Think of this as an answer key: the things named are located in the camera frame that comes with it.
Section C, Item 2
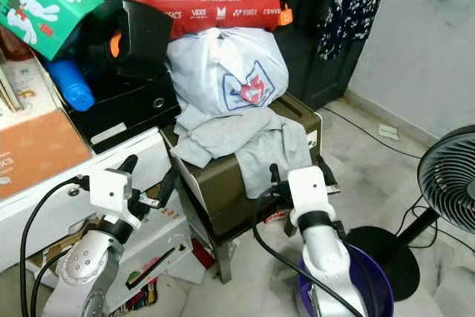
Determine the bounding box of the grey cloth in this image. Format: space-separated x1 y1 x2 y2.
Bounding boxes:
171 105 313 200

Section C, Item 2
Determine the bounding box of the black box with white label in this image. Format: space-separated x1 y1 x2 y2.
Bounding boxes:
71 72 183 155

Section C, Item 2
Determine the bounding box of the olive metallic box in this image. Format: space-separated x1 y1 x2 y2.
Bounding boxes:
163 93 324 241

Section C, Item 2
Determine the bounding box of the grey metal stool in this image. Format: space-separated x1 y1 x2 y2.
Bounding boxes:
182 198 277 285

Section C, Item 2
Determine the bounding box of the orange cardboard box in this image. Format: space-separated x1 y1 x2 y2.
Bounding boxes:
0 109 94 200

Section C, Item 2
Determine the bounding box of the blue plastic bottle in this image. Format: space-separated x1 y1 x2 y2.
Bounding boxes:
45 57 96 113

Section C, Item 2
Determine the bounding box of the white cabinet board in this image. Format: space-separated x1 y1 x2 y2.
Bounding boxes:
0 128 172 270

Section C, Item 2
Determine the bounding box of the black wardrobe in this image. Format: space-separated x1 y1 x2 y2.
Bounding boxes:
275 0 365 111

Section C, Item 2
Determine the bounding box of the white plastic bag with logo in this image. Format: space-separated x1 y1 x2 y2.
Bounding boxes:
167 26 291 118

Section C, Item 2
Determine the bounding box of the white illustrated sheet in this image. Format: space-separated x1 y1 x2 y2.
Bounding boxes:
0 57 65 114

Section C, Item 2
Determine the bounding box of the black open cardboard box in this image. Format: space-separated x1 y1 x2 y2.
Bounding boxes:
82 0 183 84

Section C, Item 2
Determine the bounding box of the purple plastic bucket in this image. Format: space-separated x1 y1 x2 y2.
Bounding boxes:
297 245 396 317

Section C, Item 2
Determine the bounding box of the dark floral curtain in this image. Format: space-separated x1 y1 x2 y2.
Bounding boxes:
315 0 395 62

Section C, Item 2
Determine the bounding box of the green printed cardboard box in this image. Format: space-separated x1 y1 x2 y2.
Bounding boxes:
0 0 105 62

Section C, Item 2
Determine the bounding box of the red printed sports bag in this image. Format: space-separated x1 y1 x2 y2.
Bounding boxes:
130 0 291 40

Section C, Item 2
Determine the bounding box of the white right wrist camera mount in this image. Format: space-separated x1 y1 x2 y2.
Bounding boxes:
288 166 332 218

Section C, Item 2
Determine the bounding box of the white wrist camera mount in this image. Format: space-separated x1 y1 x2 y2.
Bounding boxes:
288 166 332 218
89 169 143 222

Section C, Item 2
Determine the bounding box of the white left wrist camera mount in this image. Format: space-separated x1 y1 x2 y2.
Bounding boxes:
89 169 143 222

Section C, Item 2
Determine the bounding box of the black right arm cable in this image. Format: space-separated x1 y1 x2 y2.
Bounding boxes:
250 189 366 317

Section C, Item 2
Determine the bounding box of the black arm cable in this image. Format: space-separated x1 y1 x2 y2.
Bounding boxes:
250 189 366 317
20 175 94 317

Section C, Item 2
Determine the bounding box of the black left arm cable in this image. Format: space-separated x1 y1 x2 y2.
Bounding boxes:
20 175 94 317

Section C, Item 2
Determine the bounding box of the thin black socket cable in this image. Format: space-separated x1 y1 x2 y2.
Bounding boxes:
323 105 428 161

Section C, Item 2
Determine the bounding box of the black fan cable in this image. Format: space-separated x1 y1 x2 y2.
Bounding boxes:
393 198 475 260

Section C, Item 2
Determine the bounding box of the black pedestal fan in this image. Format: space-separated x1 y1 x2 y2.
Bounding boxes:
345 125 475 303

